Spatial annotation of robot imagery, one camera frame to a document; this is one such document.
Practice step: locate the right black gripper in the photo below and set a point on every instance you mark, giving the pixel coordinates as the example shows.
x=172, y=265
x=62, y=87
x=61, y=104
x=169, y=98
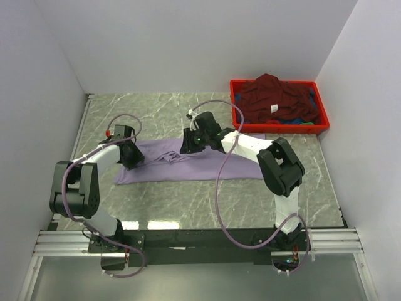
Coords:
x=188, y=146

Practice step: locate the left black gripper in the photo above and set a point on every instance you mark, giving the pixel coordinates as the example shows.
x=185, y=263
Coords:
x=138, y=157

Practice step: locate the lavender t shirt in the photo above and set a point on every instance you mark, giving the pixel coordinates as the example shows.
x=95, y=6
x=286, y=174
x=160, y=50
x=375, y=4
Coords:
x=163, y=162

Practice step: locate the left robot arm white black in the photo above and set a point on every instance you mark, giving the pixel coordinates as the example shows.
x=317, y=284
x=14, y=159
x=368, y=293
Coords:
x=75, y=191

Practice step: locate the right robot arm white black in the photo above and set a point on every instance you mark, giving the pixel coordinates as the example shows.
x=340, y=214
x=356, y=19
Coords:
x=280, y=167

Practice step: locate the red plastic bin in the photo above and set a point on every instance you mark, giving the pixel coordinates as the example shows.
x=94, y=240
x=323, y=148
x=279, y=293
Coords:
x=318, y=127

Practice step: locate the dark red t shirt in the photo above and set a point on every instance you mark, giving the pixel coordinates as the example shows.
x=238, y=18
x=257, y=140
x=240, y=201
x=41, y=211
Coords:
x=268, y=98

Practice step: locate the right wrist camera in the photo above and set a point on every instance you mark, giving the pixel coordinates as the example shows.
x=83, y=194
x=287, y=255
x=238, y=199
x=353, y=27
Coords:
x=204, y=122

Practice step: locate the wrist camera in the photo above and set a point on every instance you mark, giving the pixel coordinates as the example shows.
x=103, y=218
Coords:
x=120, y=132
x=204, y=122

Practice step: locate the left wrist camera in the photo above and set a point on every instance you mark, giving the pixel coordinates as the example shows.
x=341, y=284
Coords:
x=120, y=132

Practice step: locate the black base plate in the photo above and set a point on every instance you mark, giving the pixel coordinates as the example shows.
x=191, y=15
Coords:
x=173, y=247

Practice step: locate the aluminium front rail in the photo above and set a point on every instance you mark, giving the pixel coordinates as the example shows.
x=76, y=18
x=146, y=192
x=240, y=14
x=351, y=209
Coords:
x=73, y=243

